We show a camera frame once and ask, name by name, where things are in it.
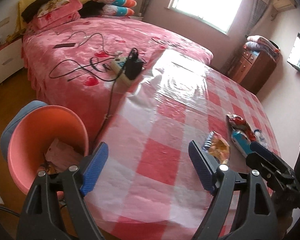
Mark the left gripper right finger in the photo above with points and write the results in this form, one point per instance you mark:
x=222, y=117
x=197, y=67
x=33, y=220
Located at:
x=255, y=216

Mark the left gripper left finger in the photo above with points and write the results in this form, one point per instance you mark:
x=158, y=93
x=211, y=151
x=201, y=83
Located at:
x=41, y=215

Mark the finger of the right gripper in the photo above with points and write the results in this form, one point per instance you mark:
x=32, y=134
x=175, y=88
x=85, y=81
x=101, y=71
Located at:
x=261, y=150

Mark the red blue snack wrapper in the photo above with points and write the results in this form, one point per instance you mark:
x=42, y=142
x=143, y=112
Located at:
x=242, y=135

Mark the yellow snack wrapper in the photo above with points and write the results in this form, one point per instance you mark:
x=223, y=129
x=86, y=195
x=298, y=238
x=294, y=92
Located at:
x=218, y=147

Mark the trash in bin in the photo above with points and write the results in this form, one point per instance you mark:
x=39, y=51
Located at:
x=59, y=157

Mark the pink plastic trash bin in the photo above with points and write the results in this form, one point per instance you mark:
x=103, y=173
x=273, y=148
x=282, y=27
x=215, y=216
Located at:
x=35, y=133

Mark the brown wooden dresser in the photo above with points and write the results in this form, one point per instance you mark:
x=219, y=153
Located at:
x=251, y=69

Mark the blue cushioned stool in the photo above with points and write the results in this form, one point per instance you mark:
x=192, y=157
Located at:
x=8, y=131

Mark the folded blankets pile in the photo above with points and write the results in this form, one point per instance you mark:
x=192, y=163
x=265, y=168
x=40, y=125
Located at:
x=260, y=43

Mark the red white checkered tablecloth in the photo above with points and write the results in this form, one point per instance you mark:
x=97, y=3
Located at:
x=149, y=188

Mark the black power adapter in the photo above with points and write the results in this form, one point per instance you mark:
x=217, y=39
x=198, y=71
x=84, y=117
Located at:
x=133, y=65

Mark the air conditioner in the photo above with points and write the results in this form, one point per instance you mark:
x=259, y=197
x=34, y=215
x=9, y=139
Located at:
x=283, y=5

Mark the window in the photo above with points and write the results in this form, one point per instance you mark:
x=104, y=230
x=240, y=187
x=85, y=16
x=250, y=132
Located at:
x=218, y=14

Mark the white power strip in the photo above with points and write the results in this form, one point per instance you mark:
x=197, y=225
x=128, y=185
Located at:
x=117, y=66

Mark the bed with pink blanket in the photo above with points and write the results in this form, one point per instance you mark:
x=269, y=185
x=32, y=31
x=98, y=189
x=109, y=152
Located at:
x=80, y=77

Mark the white nightstand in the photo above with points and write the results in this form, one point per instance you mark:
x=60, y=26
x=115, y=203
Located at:
x=10, y=59

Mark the black remote control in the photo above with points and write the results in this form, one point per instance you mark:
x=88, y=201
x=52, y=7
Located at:
x=64, y=45

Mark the lower colourful bolster pillow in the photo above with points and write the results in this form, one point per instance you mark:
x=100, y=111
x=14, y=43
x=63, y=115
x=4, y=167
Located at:
x=114, y=10

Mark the colourful bolster pillow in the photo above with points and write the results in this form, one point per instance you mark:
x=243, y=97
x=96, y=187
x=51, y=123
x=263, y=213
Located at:
x=114, y=10
x=120, y=3

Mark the dark brown garment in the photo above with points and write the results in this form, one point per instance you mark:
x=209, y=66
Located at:
x=32, y=9

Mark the pink pillow stack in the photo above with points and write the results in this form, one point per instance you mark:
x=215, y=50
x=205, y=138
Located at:
x=64, y=14

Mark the upper colourful bolster pillow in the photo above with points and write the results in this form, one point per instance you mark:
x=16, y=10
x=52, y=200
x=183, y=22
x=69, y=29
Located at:
x=120, y=3

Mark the black clothing on bed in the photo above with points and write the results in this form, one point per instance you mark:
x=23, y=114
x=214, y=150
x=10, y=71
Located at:
x=91, y=9

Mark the floral small pillow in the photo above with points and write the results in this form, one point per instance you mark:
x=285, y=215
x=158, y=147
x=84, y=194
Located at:
x=51, y=6

